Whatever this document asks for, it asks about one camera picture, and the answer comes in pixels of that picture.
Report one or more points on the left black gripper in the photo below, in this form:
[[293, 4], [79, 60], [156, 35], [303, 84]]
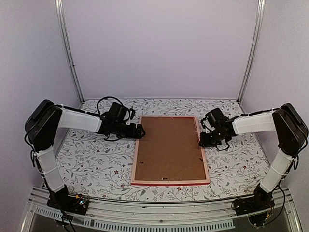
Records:
[[132, 134]]

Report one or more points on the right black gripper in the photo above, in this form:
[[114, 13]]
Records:
[[204, 141]]

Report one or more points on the brown cardboard backing board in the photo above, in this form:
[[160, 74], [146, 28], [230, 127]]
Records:
[[169, 149]]

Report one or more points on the red wooden picture frame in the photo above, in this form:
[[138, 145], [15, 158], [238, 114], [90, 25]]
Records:
[[204, 159]]

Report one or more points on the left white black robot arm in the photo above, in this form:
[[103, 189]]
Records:
[[50, 122]]

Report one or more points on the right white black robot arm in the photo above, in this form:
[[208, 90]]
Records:
[[283, 122]]

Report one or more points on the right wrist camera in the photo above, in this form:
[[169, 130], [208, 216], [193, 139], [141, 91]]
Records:
[[203, 124]]

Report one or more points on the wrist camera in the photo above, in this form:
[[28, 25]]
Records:
[[203, 124], [132, 113]]

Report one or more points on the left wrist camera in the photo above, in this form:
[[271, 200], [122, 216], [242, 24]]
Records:
[[132, 113]]

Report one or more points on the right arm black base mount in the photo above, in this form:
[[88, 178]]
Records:
[[261, 200]]

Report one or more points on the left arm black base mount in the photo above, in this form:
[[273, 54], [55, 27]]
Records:
[[77, 204]]

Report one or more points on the right aluminium corner post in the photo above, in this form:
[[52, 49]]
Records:
[[253, 48]]

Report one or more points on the aluminium corner post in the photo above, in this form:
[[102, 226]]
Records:
[[253, 48], [65, 39]]

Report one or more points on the left aluminium corner post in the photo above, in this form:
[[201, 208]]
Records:
[[65, 39]]

